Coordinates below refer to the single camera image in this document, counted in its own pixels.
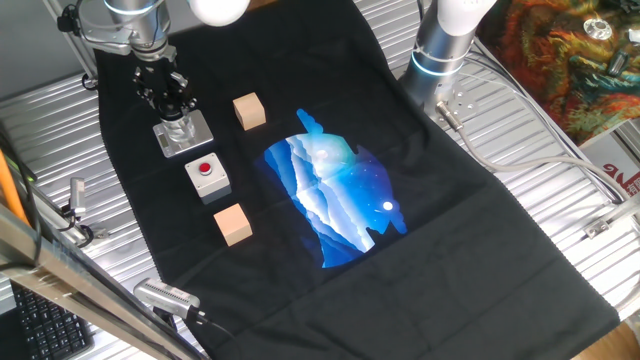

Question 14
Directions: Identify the clear glass jar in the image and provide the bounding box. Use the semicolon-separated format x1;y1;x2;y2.
163;118;197;145

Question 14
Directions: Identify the orange pole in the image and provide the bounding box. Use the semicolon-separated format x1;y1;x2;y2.
0;148;30;226

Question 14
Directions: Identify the light wooden cube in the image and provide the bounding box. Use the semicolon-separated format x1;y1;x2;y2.
213;203;254;248
232;91;267;132

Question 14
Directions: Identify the small silver bracket device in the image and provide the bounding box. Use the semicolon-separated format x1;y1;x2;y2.
68;176;87;219

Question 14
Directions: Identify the aluminium frame beam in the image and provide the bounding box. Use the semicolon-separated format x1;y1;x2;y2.
0;202;204;360

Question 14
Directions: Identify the black computer keyboard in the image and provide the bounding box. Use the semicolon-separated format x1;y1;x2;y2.
9;282;96;360

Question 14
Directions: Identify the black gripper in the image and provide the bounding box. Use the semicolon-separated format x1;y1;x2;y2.
131;61;199;121

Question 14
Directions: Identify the thin metal rod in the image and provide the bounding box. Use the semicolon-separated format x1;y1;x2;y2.
42;0;100;84

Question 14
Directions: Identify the silver digital scale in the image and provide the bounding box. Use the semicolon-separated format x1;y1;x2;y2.
152;108;215;159

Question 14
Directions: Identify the colourful orange painted cloth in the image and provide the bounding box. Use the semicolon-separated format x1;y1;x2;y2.
474;0;640;147

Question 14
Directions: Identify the white box with red button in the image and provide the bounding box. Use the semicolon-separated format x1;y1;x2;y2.
184;151;233;206

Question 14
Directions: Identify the white box with red print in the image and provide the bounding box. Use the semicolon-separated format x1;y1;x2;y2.
579;118;640;204

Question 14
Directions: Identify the metal angle bracket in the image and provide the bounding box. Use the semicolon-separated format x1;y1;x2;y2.
583;192;640;239

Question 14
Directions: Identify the silver round metal disc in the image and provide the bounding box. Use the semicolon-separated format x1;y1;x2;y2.
583;18;614;42

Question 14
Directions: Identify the black camera cable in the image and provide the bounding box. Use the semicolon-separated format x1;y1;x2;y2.
192;308;246;360

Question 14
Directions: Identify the silver depth camera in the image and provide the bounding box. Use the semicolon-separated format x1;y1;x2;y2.
133;277;202;321

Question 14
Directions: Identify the grey cable with metal connector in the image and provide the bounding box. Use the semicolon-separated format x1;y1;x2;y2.
434;99;629;204

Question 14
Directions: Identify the dark metal cylinder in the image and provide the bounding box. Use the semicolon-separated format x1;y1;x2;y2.
607;49;630;77

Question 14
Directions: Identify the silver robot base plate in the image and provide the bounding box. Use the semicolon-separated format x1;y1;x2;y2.
417;79;481;126

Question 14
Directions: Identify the black cloth with blue print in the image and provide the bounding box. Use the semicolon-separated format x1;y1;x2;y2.
92;0;621;360

